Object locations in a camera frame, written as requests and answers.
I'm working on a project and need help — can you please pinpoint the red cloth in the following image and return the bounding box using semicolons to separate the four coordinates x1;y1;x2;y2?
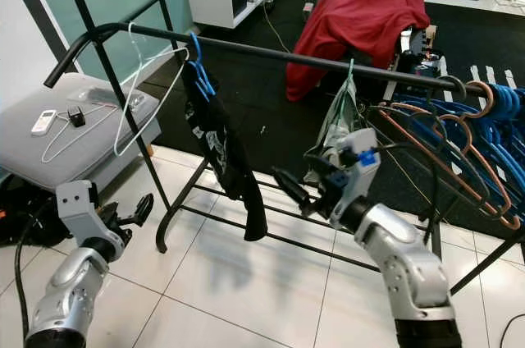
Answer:
285;0;431;103

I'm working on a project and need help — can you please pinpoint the grey cushioned ottoman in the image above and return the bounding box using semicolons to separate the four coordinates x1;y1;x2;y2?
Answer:
0;71;132;197

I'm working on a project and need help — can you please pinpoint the orange hanger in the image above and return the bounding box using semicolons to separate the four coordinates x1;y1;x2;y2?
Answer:
435;81;525;218
377;106;525;231

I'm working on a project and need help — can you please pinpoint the black metal clothes rack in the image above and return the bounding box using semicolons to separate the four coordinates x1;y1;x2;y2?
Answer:
43;0;525;295

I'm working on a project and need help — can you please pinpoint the white wire hanger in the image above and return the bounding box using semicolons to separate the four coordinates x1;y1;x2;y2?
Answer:
115;22;188;158
41;100;120;164

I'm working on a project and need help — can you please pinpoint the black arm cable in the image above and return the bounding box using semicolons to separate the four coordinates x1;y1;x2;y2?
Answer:
14;200;62;341
373;141;437;164

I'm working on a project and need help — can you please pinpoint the black printed t-shirt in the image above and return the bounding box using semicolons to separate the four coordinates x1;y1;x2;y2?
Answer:
182;69;270;242

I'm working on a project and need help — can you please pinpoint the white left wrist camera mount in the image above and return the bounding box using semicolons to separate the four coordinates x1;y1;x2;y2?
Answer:
56;180;114;244

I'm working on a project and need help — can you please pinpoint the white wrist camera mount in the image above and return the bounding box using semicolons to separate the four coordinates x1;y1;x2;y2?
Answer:
56;180;114;244
328;128;378;230

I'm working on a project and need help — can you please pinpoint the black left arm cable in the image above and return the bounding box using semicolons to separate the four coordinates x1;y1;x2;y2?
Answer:
14;200;62;341

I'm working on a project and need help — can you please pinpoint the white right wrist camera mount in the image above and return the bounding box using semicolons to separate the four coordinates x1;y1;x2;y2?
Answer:
328;128;378;230

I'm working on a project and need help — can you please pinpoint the white remote control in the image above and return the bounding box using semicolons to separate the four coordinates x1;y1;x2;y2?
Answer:
31;109;58;135

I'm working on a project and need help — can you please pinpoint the grey-green garment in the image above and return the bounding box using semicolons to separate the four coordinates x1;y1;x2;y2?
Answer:
304;89;360;185

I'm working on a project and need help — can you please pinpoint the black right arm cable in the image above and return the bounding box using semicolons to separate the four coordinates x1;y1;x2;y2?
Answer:
373;141;437;164

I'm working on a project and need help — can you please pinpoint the grey plastic wrapper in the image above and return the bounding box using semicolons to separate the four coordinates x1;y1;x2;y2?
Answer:
70;85;132;107

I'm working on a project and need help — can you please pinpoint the black floor cable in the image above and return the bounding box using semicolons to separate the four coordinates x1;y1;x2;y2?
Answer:
500;315;525;341

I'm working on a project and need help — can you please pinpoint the black bag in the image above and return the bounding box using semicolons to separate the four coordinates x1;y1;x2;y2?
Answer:
0;176;62;246

